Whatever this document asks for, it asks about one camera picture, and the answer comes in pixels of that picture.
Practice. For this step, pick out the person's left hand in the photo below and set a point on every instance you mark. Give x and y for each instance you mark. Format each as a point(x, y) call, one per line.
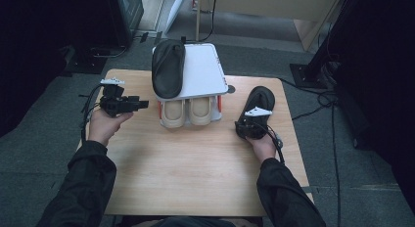
point(101, 126)

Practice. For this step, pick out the white orange shoe rack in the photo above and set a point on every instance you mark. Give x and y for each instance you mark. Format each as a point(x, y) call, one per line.
point(204, 70)

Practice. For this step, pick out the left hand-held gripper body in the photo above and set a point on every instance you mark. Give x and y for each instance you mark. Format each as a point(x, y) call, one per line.
point(112, 101)

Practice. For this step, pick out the black metal stand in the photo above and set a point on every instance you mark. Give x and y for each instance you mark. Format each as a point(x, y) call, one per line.
point(313, 73)

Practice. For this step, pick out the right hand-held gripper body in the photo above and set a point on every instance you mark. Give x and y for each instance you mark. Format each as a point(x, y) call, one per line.
point(251, 129)

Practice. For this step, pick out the black floor base plate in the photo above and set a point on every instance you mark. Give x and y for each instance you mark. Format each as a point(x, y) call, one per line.
point(84, 62)

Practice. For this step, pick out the white board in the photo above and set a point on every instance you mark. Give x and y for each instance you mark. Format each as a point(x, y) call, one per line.
point(174, 13)

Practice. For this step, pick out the black cabinet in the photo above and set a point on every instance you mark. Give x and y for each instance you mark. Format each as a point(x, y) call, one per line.
point(127, 15)

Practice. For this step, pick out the black slipper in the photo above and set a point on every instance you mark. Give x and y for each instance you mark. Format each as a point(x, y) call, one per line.
point(261, 98)
point(168, 68)

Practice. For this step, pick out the light wooden furniture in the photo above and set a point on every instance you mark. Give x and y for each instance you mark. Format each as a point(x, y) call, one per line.
point(261, 2)

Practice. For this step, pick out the person's right hand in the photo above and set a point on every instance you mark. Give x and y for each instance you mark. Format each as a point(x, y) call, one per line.
point(266, 148)

